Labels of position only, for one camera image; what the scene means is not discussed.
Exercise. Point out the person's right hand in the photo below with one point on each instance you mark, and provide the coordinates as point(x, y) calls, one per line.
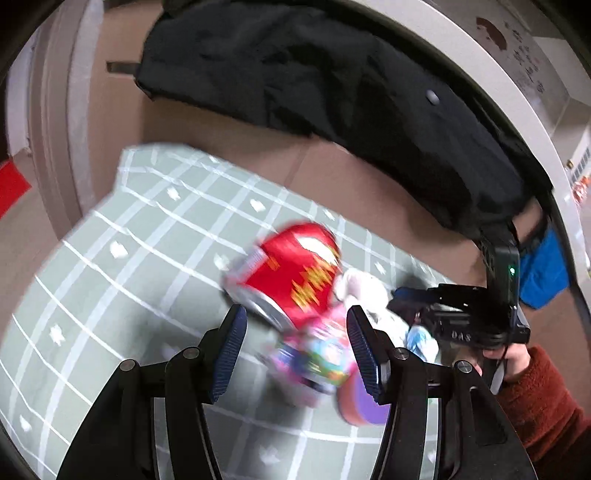
point(505, 362)

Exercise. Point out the white plush toy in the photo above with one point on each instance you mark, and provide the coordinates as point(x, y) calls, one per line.
point(364, 286)

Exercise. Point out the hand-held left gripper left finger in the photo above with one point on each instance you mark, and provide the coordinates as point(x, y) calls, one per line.
point(228, 355)

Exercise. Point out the black jacket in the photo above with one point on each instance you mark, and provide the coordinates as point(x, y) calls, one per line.
point(346, 92)

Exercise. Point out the colourful pink snack packet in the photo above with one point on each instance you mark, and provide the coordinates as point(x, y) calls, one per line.
point(314, 360)

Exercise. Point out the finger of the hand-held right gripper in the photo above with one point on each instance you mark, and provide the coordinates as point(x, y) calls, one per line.
point(408, 294)

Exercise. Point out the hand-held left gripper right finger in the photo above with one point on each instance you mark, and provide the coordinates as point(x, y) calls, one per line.
point(364, 355)

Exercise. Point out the red drink can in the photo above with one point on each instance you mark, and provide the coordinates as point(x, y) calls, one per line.
point(295, 277)

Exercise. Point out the green checked tablecloth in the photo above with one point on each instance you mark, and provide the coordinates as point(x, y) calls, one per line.
point(115, 300)

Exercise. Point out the red mat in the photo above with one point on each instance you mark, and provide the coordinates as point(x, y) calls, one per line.
point(14, 184)

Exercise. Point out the white kitchen counter ledge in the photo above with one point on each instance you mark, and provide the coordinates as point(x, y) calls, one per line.
point(485, 83)

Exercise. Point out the blue white wrapper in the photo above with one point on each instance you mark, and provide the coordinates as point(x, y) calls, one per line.
point(421, 342)

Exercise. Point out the purple cup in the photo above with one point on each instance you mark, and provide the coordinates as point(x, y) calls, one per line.
point(358, 408)

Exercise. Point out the person's right forearm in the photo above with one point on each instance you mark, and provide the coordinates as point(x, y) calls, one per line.
point(545, 415)

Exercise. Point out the cartoon wall sticker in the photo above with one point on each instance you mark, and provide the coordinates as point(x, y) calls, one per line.
point(491, 27)

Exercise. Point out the blue towel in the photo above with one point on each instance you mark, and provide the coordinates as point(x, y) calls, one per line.
point(549, 272)

